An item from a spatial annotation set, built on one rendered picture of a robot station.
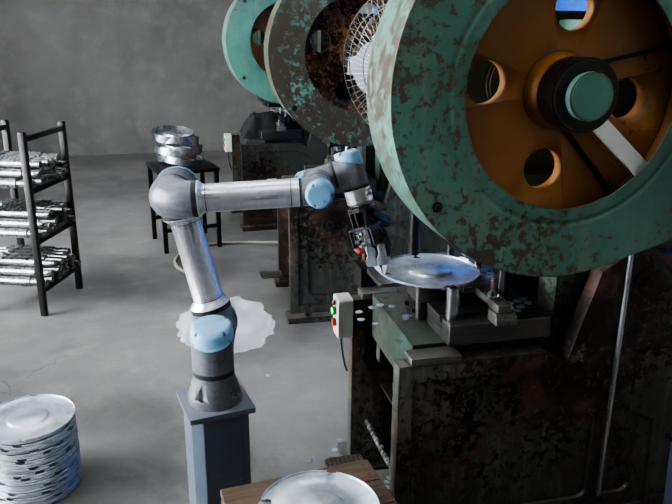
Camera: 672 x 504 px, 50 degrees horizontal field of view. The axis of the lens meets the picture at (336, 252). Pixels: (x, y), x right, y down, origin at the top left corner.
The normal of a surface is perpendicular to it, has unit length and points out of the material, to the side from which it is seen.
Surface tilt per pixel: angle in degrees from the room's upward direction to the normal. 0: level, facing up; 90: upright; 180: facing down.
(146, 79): 90
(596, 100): 90
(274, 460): 0
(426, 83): 90
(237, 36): 90
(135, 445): 0
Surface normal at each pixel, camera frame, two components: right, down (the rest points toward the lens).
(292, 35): 0.20, 0.30
